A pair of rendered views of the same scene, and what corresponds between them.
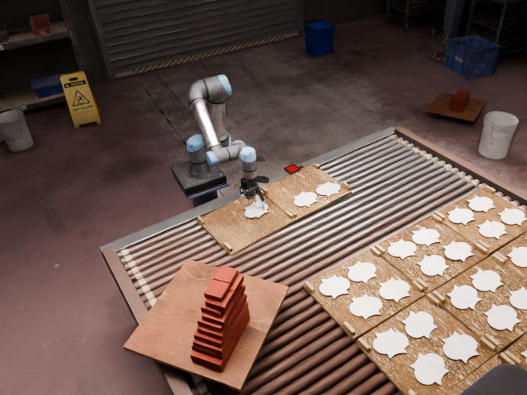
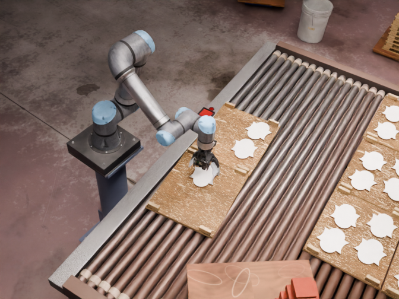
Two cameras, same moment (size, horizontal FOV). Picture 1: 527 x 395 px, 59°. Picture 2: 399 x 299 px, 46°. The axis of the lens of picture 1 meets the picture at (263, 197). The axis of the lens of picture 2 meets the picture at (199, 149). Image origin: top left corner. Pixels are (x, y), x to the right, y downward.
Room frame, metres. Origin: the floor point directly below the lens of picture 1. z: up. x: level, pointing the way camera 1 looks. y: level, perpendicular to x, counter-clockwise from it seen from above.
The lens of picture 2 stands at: (0.73, 0.86, 2.76)
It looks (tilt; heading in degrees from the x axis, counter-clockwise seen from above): 47 degrees down; 328
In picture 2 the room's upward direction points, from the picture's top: 4 degrees clockwise
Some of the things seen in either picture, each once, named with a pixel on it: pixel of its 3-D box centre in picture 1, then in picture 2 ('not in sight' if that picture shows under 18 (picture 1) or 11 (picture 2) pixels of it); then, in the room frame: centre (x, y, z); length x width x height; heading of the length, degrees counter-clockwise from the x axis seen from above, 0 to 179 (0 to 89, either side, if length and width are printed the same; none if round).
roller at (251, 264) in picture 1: (322, 230); (276, 178); (1.83, -0.30, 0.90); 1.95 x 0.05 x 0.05; 119
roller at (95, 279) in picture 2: (281, 193); (209, 145); (2.18, -0.10, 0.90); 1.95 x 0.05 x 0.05; 119
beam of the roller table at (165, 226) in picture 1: (270, 185); (190, 137); (2.28, -0.04, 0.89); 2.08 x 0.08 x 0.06; 119
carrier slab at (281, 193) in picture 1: (305, 190); (236, 137); (2.14, -0.24, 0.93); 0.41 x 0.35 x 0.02; 122
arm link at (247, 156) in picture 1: (248, 159); (206, 129); (1.97, 0.06, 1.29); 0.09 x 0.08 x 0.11; 21
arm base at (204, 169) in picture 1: (199, 164); (105, 133); (2.42, 0.38, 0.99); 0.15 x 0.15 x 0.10
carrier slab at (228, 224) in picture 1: (245, 220); (198, 191); (1.92, 0.11, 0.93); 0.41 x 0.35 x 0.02; 124
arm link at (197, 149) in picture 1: (198, 147); (105, 116); (2.41, 0.37, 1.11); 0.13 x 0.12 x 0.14; 111
